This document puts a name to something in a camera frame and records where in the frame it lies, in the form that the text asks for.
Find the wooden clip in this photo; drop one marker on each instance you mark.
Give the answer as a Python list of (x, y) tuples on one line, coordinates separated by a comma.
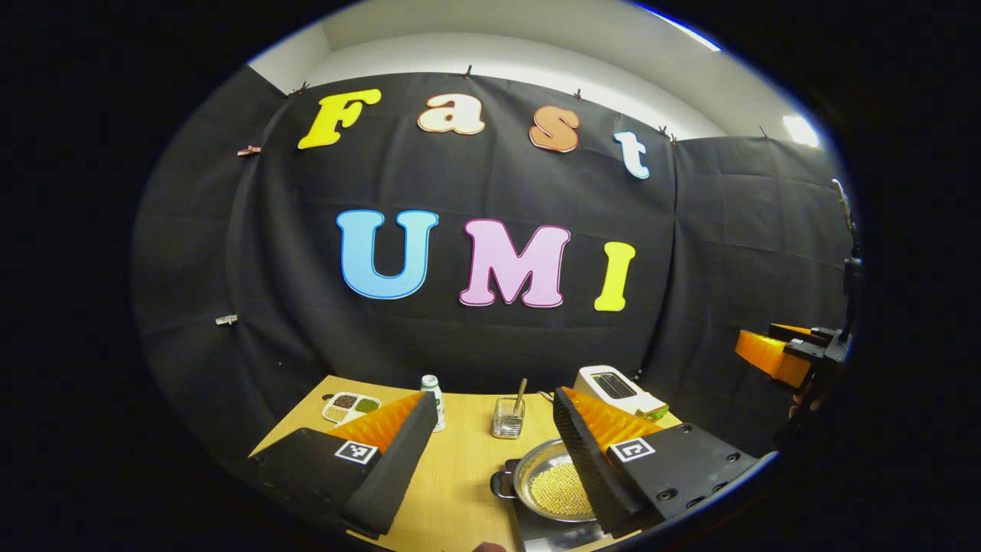
[(249, 150)]

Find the long ceiling light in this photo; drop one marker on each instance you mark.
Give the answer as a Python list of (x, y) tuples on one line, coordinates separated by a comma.
[(682, 27)]

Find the wooden stick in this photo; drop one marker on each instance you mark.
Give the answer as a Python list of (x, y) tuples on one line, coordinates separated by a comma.
[(521, 395)]

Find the pile of soybeans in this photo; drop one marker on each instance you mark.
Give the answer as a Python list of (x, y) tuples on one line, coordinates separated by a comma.
[(559, 491)]

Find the black induction cooktop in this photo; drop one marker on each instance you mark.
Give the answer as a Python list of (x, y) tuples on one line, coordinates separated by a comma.
[(536, 534)]

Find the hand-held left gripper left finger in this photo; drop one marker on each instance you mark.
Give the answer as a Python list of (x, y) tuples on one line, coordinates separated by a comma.
[(395, 475)]

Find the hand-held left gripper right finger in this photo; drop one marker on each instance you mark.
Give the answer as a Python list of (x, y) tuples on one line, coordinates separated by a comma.
[(590, 475)]

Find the sandwich with lettuce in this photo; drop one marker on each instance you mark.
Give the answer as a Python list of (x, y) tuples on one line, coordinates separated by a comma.
[(654, 412)]

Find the metal clip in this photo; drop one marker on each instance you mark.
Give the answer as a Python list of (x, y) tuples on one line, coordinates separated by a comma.
[(226, 319)]

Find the stainless steel pot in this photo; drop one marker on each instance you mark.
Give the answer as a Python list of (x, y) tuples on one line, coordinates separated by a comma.
[(529, 468)]

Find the divided dish of beans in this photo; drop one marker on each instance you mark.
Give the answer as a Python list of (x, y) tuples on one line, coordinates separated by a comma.
[(349, 406)]

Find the white toaster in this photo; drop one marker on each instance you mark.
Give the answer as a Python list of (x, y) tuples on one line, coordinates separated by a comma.
[(605, 383)]

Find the small ceiling light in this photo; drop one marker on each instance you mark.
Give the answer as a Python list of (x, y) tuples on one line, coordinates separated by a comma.
[(801, 130)]

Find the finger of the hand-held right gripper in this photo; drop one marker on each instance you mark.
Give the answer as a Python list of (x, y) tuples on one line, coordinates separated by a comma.
[(770, 354), (797, 333)]

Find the white green-label bottle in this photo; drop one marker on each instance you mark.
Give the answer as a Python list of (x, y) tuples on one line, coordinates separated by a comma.
[(434, 399)]

